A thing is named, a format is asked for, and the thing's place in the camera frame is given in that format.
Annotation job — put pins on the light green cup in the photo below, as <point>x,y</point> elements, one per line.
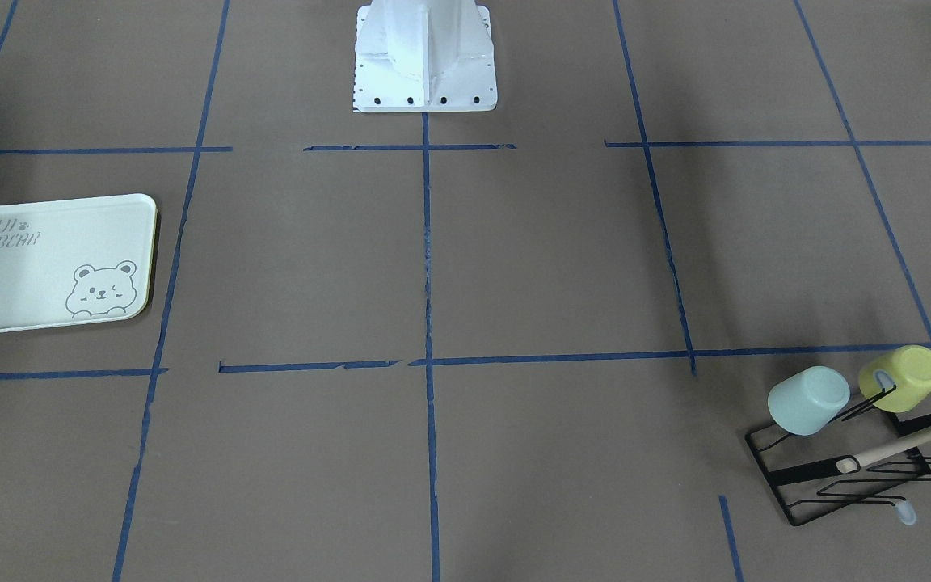
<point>807,401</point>

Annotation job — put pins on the cream bear tray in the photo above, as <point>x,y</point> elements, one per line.
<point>74,262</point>

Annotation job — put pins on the yellow cup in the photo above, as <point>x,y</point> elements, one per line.
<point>897,381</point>

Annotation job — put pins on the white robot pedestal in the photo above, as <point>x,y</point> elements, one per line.
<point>424,56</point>

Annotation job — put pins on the black wire cup rack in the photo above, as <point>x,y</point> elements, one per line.
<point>808,491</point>

